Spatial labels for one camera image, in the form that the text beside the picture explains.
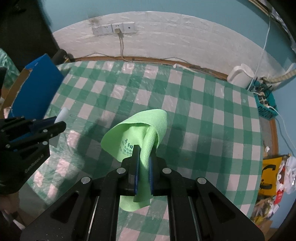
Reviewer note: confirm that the cardboard box with blue edges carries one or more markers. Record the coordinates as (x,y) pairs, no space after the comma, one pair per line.
(33,90)

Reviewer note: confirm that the yellow black bag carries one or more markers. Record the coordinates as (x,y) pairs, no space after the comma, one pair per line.
(269,176)

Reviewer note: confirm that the light green microfiber cloth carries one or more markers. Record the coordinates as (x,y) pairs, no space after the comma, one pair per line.
(146,129)

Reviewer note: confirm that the green white checkered tablecloth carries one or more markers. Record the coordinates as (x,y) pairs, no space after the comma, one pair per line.
(202,127)

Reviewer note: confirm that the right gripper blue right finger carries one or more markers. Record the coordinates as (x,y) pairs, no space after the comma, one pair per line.
(152,159)

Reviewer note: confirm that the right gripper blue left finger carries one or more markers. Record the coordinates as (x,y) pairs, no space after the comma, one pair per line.
(135,167)

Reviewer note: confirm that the white wall socket strip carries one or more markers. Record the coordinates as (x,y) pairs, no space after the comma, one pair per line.
(115,28)

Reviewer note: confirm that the teal plastic basket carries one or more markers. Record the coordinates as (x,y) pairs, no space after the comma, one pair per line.
(264,99)

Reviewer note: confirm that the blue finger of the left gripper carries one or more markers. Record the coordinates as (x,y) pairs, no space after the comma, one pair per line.
(26,128)
(44,131)

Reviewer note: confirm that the black cylindrical clamp knob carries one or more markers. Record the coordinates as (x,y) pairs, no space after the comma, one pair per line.
(62,57)

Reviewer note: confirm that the white electric kettle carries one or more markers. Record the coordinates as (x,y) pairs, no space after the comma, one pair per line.
(240,76)

